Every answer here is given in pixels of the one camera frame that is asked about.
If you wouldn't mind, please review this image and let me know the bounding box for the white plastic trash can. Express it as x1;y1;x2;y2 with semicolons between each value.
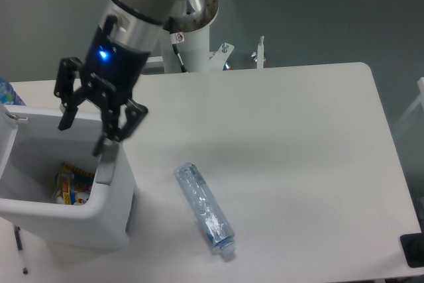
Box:
1;105;136;249

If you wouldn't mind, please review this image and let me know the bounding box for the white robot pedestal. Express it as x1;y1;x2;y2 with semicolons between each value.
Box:
146;0;235;74

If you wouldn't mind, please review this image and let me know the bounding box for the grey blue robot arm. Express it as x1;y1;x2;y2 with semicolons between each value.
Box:
54;0;204;156

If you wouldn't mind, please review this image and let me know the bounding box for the crushed clear plastic bottle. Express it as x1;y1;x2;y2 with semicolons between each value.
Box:
174;162;236;258

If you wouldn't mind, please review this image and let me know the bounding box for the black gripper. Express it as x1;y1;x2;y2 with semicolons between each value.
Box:
54;27;150;156

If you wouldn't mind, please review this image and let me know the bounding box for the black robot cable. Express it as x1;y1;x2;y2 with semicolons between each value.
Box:
168;16;189;74

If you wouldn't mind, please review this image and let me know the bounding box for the black table clamp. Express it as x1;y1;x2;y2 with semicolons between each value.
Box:
400;233;423;268

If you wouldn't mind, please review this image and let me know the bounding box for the blue water bottle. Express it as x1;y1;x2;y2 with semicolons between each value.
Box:
0;78;26;106

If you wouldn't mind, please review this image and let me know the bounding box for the black pen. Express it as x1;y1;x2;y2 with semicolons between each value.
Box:
13;225;28;275

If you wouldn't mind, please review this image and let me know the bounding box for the colourful snack wrapper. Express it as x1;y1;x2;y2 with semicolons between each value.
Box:
50;162;95;205

